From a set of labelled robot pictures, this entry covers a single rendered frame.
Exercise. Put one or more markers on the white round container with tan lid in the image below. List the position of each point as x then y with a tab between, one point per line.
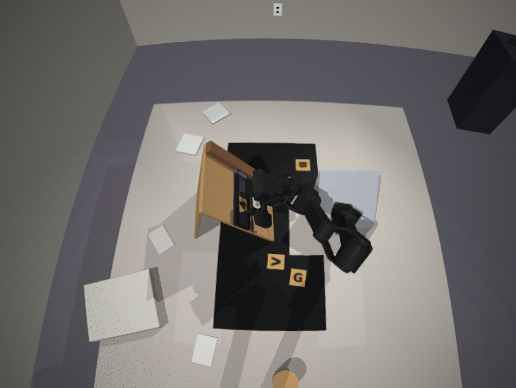
285	378

